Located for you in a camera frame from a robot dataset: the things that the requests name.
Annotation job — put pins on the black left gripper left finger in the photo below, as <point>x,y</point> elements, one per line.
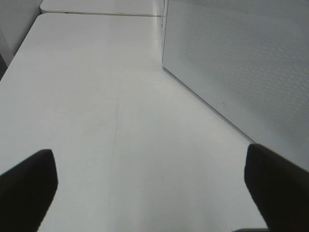
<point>27,191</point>

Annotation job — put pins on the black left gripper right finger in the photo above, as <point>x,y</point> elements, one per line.
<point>279,189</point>

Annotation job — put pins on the white microwave door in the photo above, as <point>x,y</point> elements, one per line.
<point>248,59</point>

